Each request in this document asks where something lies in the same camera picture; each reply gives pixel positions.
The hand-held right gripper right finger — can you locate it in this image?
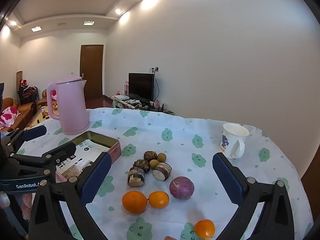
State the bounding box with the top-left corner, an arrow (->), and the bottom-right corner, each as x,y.
212,152 -> 310,240

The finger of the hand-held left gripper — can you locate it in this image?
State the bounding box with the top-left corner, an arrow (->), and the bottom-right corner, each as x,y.
0,125 -> 47,155
11,142 -> 77,173

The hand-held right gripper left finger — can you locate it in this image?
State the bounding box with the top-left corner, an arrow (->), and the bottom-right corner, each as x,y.
27,152 -> 112,240

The pink tin box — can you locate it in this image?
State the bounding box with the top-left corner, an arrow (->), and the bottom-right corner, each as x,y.
54,131 -> 122,184

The purple sugarcane piece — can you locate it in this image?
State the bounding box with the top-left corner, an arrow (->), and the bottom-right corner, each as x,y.
127,167 -> 146,187
152,162 -> 173,181

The orange mandarin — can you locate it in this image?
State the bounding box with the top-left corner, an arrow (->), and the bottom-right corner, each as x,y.
194,219 -> 216,239
148,191 -> 170,209
122,191 -> 148,214

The round purple fruit with stem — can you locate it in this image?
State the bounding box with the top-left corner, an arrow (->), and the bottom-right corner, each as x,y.
169,176 -> 195,200

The dark brown water chestnut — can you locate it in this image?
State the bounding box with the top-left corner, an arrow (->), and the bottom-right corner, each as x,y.
132,159 -> 151,174
143,151 -> 158,163

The person's left hand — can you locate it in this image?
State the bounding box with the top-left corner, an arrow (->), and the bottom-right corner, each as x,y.
21,194 -> 34,219

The wooden coffee table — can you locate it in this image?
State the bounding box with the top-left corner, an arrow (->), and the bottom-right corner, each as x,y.
25,105 -> 60,130

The white printed paper sheet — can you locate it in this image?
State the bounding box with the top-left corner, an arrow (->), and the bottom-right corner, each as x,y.
56,140 -> 110,178

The orange leather sofa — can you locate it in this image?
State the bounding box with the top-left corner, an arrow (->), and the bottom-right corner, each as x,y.
0,97 -> 35,133

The white pillow with red hearts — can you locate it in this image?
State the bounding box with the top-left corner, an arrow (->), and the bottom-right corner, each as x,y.
0,106 -> 21,128

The white mug with blue print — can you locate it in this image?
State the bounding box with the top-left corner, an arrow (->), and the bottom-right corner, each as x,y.
220,123 -> 250,159

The dark wooden chair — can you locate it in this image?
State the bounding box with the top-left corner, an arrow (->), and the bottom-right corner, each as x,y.
17,85 -> 39,105

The pink electric kettle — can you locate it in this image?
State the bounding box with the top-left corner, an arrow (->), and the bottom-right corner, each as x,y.
47,77 -> 90,135

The white television stand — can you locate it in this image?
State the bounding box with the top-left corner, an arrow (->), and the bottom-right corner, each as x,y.
112,95 -> 174,115

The dark brown wooden door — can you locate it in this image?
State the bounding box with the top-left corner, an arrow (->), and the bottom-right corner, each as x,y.
80,44 -> 104,98

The black television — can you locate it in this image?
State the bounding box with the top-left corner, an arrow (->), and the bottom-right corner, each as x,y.
128,73 -> 155,102

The black power cable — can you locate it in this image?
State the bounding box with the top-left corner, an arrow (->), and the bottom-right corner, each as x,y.
153,71 -> 160,100

